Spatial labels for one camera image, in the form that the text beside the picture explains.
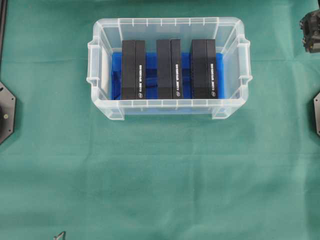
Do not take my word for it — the blue liner sheet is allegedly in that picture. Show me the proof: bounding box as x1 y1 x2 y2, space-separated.
111 52 225 100

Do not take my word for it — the clear plastic storage case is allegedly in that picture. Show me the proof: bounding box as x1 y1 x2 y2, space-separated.
86 17 253 120

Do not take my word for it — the black frame rail left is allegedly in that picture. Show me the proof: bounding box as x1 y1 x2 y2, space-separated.
0 0 8 58

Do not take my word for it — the black realsense box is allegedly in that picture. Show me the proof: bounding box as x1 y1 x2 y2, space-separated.
190 39 219 99
156 38 184 100
121 40 146 100

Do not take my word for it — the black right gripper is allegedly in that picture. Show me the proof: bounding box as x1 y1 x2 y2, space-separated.
299 10 320 53

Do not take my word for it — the small metal bracket bottom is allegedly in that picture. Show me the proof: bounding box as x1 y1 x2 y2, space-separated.
53 231 66 240

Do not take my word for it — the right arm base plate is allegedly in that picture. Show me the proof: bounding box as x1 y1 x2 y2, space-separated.
313 92 320 136

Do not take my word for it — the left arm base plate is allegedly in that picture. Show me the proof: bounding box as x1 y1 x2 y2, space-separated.
0 82 16 144

